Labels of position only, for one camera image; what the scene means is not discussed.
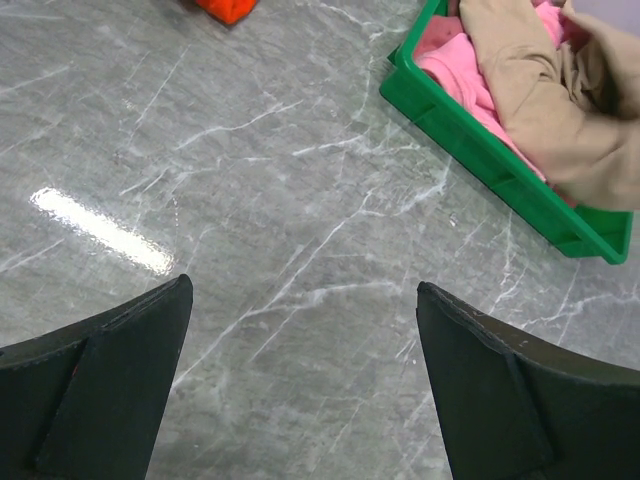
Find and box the green plastic bin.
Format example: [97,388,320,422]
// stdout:
[380,1,633,265]

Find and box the beige t shirt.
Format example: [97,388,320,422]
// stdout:
[459,1,639,211]

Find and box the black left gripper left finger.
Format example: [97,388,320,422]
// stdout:
[1,275,193,479]

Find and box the pink t shirt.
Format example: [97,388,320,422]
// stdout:
[414,1,595,207]

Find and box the orange folded t shirt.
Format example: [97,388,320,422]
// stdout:
[195,0,258,25]

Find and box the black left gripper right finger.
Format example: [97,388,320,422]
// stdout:
[416,282,639,479]

